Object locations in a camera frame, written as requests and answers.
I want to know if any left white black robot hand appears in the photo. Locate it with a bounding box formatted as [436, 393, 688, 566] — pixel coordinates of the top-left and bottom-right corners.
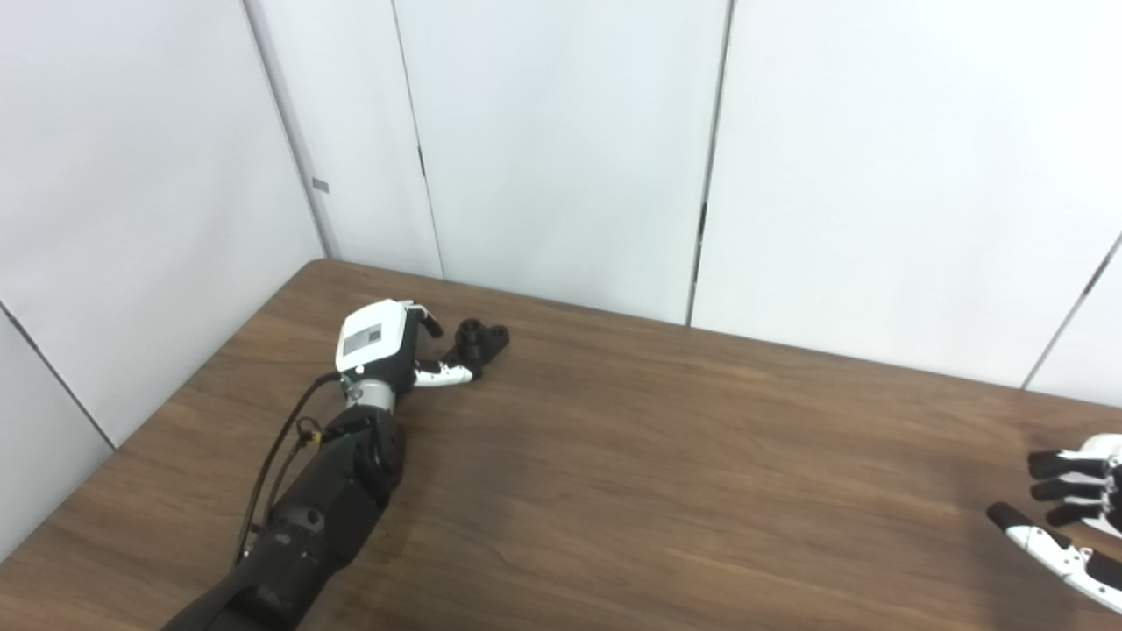
[336, 299, 481, 391]

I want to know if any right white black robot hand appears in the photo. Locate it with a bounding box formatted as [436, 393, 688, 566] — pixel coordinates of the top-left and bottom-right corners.
[987, 434, 1122, 614]

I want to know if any black plastic holder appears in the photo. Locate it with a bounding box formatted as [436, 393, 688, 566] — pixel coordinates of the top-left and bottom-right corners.
[441, 318, 510, 382]

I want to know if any thick black left wrist cable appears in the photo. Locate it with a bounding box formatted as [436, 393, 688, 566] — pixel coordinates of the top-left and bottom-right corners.
[232, 372, 344, 566]

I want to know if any thin wire with yellow plug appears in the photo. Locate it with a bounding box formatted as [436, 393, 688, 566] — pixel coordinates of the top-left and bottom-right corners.
[263, 417, 327, 518]

